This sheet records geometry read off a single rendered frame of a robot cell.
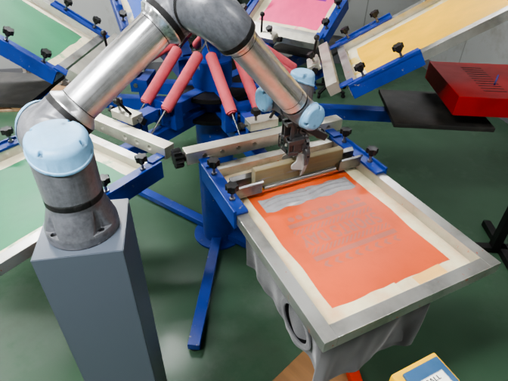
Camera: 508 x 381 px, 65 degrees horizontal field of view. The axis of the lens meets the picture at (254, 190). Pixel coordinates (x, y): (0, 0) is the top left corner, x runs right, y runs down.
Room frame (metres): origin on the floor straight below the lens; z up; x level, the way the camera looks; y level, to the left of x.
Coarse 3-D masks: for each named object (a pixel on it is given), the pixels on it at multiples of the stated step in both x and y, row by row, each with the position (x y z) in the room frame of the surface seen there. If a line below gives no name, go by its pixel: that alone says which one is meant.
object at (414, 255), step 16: (320, 176) 1.23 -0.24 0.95; (336, 176) 1.23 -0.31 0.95; (336, 192) 1.13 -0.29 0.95; (352, 192) 1.13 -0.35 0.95; (368, 192) 1.14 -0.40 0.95; (384, 208) 1.05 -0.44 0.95; (400, 224) 0.97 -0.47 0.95; (416, 240) 0.89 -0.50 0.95; (384, 256) 0.82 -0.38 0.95; (400, 256) 0.83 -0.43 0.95; (416, 256) 0.83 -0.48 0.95; (432, 256) 0.83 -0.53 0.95; (400, 272) 0.76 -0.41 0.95; (416, 272) 0.77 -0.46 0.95
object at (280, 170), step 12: (312, 156) 1.20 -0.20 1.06; (324, 156) 1.22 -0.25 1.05; (336, 156) 1.24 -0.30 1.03; (252, 168) 1.11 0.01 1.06; (264, 168) 1.12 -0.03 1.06; (276, 168) 1.13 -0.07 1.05; (288, 168) 1.15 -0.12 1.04; (312, 168) 1.20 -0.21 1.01; (324, 168) 1.22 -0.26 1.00; (252, 180) 1.11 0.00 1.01; (264, 180) 1.11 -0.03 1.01; (276, 180) 1.13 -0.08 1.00
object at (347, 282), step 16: (272, 192) 1.12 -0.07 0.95; (288, 192) 1.12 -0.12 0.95; (256, 208) 1.03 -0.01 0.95; (288, 208) 1.04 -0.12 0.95; (304, 208) 1.04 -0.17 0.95; (272, 224) 0.95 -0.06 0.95; (288, 240) 0.88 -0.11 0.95; (304, 256) 0.82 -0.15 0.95; (368, 256) 0.82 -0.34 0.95; (320, 272) 0.76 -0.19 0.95; (336, 272) 0.76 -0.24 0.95; (352, 272) 0.76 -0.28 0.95; (368, 272) 0.76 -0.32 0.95; (384, 272) 0.76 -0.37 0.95; (320, 288) 0.70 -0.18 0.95; (336, 288) 0.70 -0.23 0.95; (352, 288) 0.70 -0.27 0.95; (368, 288) 0.71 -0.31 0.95; (336, 304) 0.65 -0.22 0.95
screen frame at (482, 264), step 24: (312, 144) 1.40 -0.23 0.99; (336, 144) 1.41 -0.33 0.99; (240, 168) 1.24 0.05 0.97; (360, 168) 1.27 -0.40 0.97; (408, 192) 1.09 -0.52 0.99; (240, 216) 0.95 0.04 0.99; (432, 216) 0.97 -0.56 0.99; (264, 240) 0.84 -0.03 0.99; (456, 240) 0.87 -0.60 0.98; (264, 264) 0.78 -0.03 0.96; (480, 264) 0.77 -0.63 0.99; (288, 288) 0.67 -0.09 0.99; (432, 288) 0.68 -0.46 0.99; (456, 288) 0.70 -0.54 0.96; (312, 312) 0.60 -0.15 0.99; (360, 312) 0.60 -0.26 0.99; (384, 312) 0.60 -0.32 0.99; (408, 312) 0.63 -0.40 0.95; (312, 336) 0.55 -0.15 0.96; (336, 336) 0.53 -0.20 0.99
